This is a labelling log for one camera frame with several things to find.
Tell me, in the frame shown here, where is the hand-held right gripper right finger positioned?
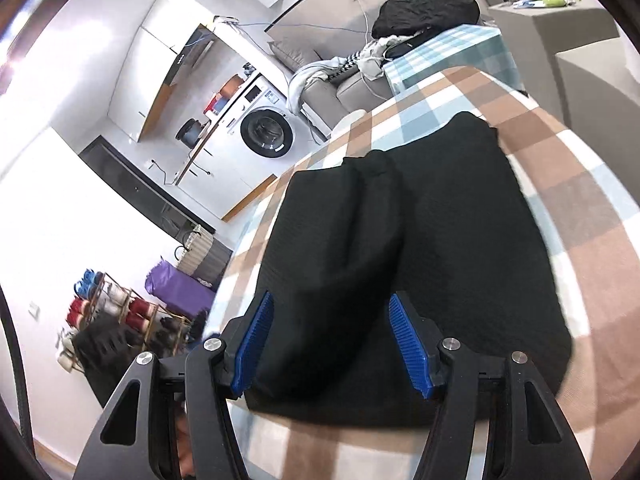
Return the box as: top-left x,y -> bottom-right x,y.
387,292 -> 593,480

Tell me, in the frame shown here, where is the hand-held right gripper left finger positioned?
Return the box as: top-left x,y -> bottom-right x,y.
72,290 -> 276,480

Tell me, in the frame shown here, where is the black knit garment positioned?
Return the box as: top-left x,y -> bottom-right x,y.
245,111 -> 573,421

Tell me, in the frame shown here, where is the purple bag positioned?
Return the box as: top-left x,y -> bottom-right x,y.
145,266 -> 218,321

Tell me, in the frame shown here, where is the wicker basket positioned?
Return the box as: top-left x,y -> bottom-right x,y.
175,225 -> 233,286

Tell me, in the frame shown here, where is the wooden shoe rack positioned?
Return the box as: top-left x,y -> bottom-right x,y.
57,270 -> 193,376

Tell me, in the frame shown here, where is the dark oven cabinet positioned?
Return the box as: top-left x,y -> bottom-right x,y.
80,135 -> 216,248

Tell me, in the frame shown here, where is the white washing machine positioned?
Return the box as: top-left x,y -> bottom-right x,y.
217,72 -> 311,161

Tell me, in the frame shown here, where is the checkered tablecloth table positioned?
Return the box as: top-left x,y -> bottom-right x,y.
207,65 -> 640,480

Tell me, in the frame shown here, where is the black pot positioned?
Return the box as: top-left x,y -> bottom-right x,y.
175,117 -> 203,148

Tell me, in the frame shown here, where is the grey sofa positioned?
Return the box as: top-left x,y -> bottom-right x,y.
267,10 -> 396,141

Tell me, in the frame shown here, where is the light grey cloth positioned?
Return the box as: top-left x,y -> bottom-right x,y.
287,57 -> 351,113

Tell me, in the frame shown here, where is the black white striped cloth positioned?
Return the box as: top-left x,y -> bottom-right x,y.
327,50 -> 366,81

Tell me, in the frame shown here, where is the range hood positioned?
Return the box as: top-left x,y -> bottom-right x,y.
162,25 -> 216,88

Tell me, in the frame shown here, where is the teal checked blanket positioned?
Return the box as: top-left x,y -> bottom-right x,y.
382,24 -> 518,93

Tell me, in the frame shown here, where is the black quilted jacket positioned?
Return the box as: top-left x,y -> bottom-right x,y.
372,0 -> 481,38

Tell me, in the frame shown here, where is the grey upholstered ledge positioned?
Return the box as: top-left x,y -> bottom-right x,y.
487,0 -> 640,126

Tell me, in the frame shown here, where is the white wall cabinet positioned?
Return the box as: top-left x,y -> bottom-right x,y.
107,0 -> 216,143

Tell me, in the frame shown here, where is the white cable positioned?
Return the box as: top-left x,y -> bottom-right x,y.
357,0 -> 396,91

